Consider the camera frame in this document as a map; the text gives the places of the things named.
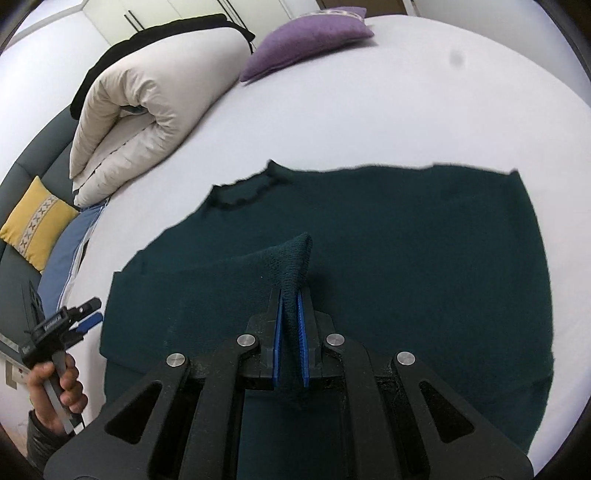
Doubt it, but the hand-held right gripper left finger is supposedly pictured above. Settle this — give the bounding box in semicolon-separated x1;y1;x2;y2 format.
44;288;282;480

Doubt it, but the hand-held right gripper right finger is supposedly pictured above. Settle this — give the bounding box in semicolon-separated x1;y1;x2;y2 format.
298;290;534;480

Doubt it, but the dark green knit sweater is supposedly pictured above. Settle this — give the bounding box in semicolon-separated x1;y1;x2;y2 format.
99;159;555;480

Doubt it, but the person's left forearm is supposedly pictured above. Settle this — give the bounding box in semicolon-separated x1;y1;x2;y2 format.
27;410;70;480

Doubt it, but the person's left hand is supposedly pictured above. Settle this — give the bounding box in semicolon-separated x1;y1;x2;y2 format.
27;353;89;435

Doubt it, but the blue pillow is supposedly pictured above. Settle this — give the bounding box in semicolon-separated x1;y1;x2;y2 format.
38;203;109;308

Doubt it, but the yellow patterned cushion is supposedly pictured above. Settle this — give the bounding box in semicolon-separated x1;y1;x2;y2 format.
0;176;80;273

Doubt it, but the grey upholstered headboard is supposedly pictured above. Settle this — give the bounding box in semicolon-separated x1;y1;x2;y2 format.
0;110;79;365

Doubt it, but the beige rolled duvet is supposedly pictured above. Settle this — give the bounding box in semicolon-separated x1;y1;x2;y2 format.
69;27;252;208

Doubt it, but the bed with white sheet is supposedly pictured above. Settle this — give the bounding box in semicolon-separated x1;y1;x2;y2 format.
0;14;591;472

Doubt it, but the black cloth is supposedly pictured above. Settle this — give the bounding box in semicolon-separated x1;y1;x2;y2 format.
70;14;256;118

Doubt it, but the purple pillow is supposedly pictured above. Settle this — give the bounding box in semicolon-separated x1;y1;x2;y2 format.
240;13;375;84

